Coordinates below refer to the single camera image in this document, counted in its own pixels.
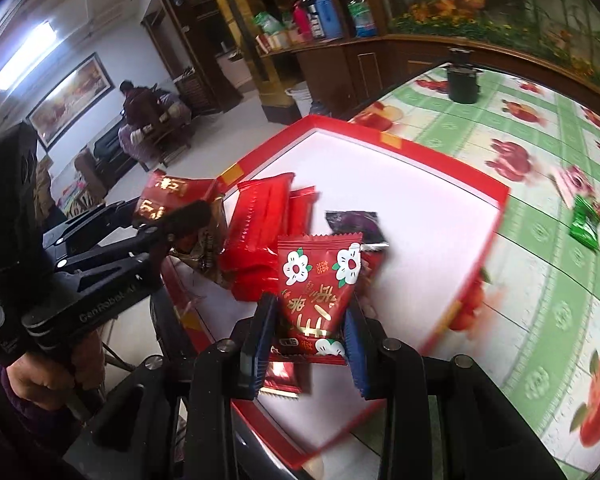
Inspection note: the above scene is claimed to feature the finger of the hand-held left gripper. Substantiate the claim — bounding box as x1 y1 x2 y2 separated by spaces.
55 201 214 282
42 199 144 252

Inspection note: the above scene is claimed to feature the white basket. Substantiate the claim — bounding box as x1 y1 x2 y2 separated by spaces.
285 87 314 116

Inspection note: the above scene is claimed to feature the green bag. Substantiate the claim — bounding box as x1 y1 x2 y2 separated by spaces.
252 12 286 37

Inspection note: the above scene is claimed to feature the red floral snack packet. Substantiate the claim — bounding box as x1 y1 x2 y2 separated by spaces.
267 232 364 364

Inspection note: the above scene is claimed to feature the purple snack packet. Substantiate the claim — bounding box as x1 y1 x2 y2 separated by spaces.
325 210 387 252

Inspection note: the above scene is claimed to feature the red box with white inside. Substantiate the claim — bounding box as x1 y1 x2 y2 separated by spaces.
160 114 511 472

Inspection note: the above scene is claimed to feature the dark sofa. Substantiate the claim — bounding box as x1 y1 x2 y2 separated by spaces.
92 120 137 177

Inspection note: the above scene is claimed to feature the ceiling tube light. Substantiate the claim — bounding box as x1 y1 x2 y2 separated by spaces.
0 20 56 91

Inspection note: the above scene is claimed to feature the pink white snack packet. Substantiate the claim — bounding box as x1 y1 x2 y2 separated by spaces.
552 165 594 207

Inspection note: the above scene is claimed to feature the person's left hand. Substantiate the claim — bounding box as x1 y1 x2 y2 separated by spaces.
1 330 107 410

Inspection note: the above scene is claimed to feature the red gold print snack packet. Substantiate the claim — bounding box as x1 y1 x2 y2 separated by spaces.
132 170 222 232

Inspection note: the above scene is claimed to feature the blue thermos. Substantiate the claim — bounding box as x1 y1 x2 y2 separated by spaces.
312 0 344 41

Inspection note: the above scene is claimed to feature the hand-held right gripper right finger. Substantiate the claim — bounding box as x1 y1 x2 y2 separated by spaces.
344 310 567 480

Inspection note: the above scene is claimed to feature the small shiny red snack packet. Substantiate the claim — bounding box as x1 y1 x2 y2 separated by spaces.
260 355 304 399

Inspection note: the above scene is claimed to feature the brown snack packet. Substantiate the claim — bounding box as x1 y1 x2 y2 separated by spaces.
172 195 232 287

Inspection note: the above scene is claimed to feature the green plastic bottle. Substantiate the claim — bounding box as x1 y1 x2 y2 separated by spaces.
347 0 379 39

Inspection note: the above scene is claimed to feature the black cup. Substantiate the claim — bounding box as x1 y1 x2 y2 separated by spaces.
446 47 483 105

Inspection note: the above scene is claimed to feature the long plain red snack packet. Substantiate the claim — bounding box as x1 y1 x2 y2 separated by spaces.
285 186 319 242
217 172 296 302

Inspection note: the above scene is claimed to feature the wooden chair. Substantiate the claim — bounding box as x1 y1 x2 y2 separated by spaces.
140 105 196 169

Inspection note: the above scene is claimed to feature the framed wall picture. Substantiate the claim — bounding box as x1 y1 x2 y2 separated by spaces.
26 52 116 151

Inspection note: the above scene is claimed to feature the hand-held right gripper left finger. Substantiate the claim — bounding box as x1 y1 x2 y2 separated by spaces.
64 294 281 480

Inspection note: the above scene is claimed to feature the red thermos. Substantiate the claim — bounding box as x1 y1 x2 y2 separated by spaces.
292 2 314 44

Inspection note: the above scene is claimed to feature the flower wall mural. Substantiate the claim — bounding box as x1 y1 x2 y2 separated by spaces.
375 0 600 87

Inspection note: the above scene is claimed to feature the green snack packet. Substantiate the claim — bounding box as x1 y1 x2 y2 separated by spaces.
568 195 600 252

